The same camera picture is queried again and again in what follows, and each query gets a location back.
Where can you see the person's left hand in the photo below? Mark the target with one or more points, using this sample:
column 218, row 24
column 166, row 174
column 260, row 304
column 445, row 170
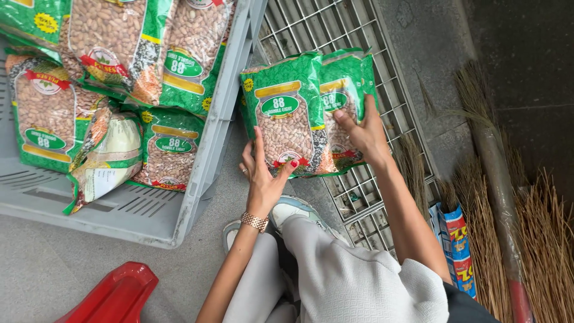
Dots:
column 262, row 188

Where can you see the person's right hand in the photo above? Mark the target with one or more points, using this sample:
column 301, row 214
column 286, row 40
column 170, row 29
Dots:
column 370, row 139

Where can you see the green bean packet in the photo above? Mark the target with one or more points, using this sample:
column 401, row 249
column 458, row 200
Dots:
column 343, row 76
column 287, row 112

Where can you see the white sneaker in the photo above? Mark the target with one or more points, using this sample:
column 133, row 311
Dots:
column 293, row 208
column 230, row 233

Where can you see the metal floor grate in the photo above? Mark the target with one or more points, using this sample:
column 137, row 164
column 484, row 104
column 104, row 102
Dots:
column 314, row 27

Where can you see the blue snack packet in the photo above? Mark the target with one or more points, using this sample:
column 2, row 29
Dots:
column 464, row 280
column 455, row 233

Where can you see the grey plastic crate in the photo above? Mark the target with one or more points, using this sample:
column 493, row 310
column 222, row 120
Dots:
column 134, row 222

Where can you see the red plastic stool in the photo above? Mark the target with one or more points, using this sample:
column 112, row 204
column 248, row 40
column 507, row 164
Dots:
column 112, row 296

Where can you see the black garment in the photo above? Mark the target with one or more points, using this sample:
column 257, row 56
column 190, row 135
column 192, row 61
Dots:
column 466, row 307

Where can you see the heap of green pulses bags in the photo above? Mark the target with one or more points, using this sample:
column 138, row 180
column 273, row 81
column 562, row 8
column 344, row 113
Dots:
column 107, row 67

